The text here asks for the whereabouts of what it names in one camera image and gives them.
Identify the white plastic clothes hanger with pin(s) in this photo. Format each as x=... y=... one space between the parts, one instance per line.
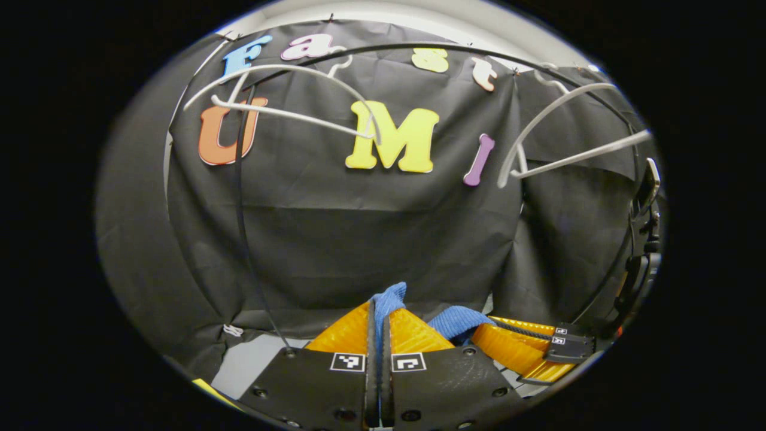
x=580 y=155
x=269 y=109

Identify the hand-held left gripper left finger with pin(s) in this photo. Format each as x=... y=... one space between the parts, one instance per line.
x=311 y=389

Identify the black backdrop cloth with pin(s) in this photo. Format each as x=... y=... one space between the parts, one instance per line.
x=359 y=239

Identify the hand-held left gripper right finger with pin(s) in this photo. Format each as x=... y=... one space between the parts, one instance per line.
x=449 y=389

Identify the black clothes rack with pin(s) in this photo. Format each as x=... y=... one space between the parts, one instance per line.
x=383 y=45

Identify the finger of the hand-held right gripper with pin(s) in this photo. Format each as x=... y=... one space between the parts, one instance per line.
x=574 y=335
x=520 y=356

